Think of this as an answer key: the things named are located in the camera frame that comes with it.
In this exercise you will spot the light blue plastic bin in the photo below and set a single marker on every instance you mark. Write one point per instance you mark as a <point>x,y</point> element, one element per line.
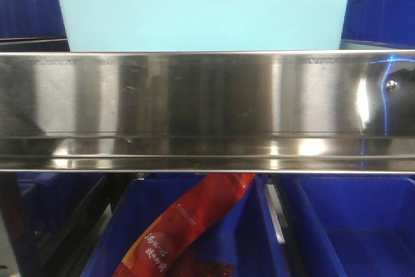
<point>202,25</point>

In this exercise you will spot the dark blue bin lower middle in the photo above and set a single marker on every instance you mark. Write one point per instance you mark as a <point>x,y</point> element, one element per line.
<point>242,243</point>

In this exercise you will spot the dark blue bin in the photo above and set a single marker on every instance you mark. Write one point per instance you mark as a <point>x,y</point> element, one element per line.
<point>31,19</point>
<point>383,21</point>
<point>50,198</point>
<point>350,226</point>
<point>242,243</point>

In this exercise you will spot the dark blue bin lower left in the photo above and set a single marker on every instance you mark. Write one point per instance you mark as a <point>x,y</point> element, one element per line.
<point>50,198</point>

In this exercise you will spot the dark blue bin lower right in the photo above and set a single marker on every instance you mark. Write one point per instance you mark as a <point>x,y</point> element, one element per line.
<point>350,226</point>

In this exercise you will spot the dark blue bin upper left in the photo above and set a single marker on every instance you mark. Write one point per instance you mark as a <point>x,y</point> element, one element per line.
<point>31,19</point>

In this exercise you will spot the dark blue bin upper right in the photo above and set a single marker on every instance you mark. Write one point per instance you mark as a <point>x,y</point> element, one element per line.
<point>383,21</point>

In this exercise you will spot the red snack package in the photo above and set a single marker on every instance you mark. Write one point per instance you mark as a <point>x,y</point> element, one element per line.
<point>182,223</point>

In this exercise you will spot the stainless steel shelf rail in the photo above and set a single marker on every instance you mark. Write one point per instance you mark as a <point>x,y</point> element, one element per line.
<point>323,112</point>

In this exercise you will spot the screw in steel rail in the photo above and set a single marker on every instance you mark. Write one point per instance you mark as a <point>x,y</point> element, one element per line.
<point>391,85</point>

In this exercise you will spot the black shelf frame post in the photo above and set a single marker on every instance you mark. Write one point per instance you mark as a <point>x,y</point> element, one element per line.
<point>19,253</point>

